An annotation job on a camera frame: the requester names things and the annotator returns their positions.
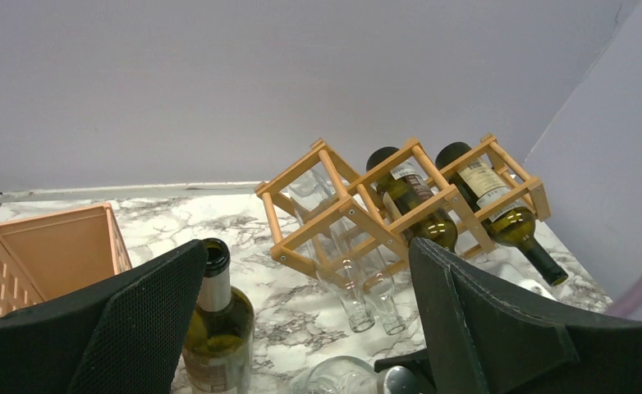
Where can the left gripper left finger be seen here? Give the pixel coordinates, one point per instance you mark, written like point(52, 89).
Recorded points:
point(121, 335)

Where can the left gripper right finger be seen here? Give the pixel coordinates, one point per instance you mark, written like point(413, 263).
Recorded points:
point(486, 335)

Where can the green wine bottle back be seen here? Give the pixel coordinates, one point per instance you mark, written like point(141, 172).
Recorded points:
point(218, 349)

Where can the dark wine bottle front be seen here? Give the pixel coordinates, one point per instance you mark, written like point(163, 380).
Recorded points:
point(402, 190)

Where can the clear square glass bottle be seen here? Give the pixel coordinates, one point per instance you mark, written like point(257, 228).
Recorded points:
point(368, 270)

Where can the round clear bottle silver cap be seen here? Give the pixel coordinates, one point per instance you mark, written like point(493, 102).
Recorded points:
point(350, 375)

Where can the wooden wine rack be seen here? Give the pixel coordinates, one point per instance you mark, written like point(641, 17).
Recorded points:
point(322, 212)

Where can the small white cardboard box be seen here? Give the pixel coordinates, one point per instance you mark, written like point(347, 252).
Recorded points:
point(535, 287)

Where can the peach plastic organizer tray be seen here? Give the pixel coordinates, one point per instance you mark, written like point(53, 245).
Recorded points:
point(45, 257)

